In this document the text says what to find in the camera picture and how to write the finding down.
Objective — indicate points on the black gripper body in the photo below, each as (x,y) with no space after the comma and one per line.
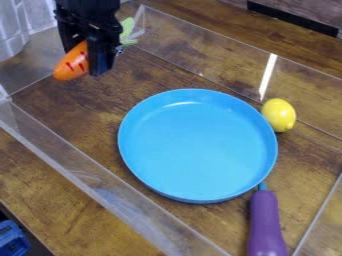
(94,12)

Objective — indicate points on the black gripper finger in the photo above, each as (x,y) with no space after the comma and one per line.
(100,46)
(72,34)

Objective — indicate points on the orange toy carrot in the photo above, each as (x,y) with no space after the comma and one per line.
(73,64)

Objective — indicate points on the white gridded curtain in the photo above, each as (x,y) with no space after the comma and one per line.
(22,18)

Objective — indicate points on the blue round plate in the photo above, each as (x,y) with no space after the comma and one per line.
(197,145)

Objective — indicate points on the yellow toy lemon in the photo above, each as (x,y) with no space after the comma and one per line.
(279,114)

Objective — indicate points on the dark baseboard strip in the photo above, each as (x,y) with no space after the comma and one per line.
(292,19)

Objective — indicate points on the blue object at corner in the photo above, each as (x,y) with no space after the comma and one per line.
(13,241)

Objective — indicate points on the purple toy eggplant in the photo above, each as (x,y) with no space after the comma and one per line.
(265,240)

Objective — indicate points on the clear acrylic enclosure wall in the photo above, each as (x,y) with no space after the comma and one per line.
(64,181)

